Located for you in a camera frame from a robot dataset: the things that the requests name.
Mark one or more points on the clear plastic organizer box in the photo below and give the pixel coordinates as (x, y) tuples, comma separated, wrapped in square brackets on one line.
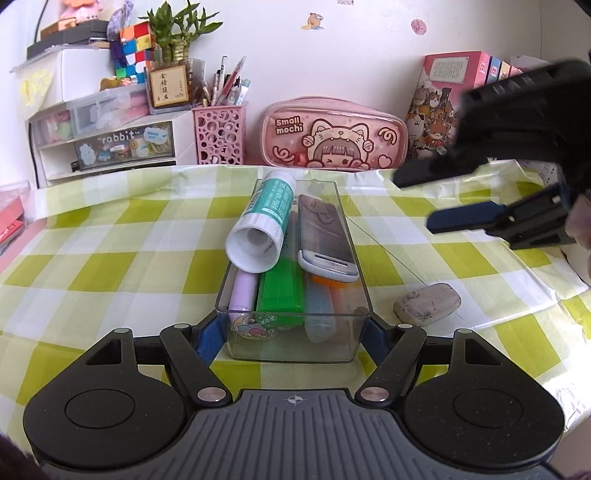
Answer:
[(295, 348)]

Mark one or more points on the white eraser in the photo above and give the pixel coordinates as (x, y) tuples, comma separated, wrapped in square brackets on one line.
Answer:
[(427, 302)]

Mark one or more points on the grey correction tape dispenser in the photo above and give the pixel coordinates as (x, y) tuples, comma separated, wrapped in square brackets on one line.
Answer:
[(325, 235)]

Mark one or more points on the pink lion toy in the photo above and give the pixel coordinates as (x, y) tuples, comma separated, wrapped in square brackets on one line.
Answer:
[(81, 11)]

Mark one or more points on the yellow sticky note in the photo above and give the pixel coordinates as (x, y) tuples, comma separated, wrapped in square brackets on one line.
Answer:
[(34, 90)]

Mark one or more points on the blue-grey highlighter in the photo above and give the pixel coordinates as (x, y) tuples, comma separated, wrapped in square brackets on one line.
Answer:
[(321, 314)]

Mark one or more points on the clear plastic storage box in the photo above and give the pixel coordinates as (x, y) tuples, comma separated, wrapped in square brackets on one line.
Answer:
[(92, 115)]

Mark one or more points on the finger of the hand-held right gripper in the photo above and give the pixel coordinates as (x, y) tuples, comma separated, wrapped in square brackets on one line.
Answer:
[(461, 219), (434, 168)]

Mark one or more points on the thin lilac pen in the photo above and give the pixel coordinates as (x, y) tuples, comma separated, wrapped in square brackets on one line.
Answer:
[(244, 290)]

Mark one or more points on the white desktop drawer organizer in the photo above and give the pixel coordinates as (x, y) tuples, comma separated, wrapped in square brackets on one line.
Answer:
[(184, 138)]

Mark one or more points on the pink cartoon pencil case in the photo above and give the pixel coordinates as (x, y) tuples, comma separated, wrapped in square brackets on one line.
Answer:
[(332, 134)]

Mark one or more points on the colourful twist cube puzzle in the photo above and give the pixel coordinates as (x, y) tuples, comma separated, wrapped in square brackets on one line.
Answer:
[(134, 50)]

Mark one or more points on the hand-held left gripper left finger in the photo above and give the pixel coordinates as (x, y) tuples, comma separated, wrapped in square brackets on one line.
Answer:
[(210, 339)]

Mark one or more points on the pink perforated pen holder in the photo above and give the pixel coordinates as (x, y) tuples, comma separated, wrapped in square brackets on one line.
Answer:
[(219, 136)]

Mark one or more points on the pink spine comic book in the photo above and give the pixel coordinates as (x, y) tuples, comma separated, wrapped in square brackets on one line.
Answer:
[(438, 110)]

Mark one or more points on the lucky bamboo in glass pot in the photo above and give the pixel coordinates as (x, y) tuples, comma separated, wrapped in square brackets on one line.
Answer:
[(175, 78)]

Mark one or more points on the white teal glue stick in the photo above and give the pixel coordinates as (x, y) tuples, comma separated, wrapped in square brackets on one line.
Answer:
[(265, 217)]

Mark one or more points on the small yellow toy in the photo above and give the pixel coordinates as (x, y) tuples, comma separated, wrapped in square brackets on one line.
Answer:
[(115, 83)]

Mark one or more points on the pink top comic book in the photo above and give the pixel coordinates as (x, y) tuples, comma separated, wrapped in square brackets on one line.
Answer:
[(515, 69)]

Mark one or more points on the pink notebook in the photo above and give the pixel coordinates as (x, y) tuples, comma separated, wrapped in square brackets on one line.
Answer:
[(9, 217)]

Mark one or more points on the orange highlighter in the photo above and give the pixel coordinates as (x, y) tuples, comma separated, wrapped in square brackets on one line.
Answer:
[(330, 281)]

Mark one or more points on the purple hanging sachet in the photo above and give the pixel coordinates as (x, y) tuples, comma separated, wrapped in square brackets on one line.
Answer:
[(120, 21)]

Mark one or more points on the bunch of pens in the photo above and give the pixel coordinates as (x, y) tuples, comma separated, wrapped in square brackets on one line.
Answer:
[(226, 85)]

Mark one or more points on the green checked tablecloth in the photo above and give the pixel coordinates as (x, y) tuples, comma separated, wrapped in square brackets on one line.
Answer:
[(115, 258)]

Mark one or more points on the black box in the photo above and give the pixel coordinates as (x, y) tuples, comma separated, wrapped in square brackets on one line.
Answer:
[(69, 37)]

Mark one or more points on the green highlighter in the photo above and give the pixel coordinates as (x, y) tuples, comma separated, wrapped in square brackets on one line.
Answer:
[(281, 295)]

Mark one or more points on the person's right hand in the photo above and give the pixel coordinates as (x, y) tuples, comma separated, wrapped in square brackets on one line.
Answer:
[(582, 221)]

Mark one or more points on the round pink wall sticker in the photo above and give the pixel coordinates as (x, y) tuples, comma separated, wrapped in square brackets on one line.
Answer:
[(419, 26)]

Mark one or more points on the brown animal wall sticker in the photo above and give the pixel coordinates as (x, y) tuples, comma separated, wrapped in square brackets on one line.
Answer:
[(313, 21)]

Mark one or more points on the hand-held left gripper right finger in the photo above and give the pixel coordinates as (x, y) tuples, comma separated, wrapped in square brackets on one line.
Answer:
[(376, 339)]

